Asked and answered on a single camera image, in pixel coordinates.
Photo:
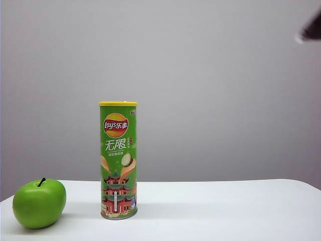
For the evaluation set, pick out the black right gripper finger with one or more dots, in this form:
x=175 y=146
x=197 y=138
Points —
x=311 y=30

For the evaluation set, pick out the green chips can yellow lid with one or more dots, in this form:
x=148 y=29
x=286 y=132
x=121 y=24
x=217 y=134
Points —
x=118 y=160

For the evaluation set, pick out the green apple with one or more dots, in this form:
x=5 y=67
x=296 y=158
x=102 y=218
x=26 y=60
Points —
x=37 y=206

